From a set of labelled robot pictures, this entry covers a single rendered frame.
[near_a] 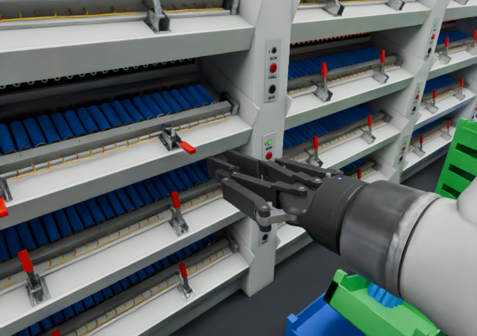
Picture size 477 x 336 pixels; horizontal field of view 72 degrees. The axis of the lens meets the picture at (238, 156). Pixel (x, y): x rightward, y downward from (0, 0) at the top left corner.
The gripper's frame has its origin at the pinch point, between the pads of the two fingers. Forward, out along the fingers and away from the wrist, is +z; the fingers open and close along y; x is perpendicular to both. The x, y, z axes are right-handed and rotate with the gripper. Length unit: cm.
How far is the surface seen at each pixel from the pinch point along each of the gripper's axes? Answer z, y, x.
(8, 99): 31.2, -21.6, 10.8
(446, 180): 6, 94, -37
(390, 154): 23, 88, -29
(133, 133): 20.4, -6.2, 2.9
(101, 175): 16.7, -13.7, -1.3
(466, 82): 24, 156, -13
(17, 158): 20.5, -23.4, 3.6
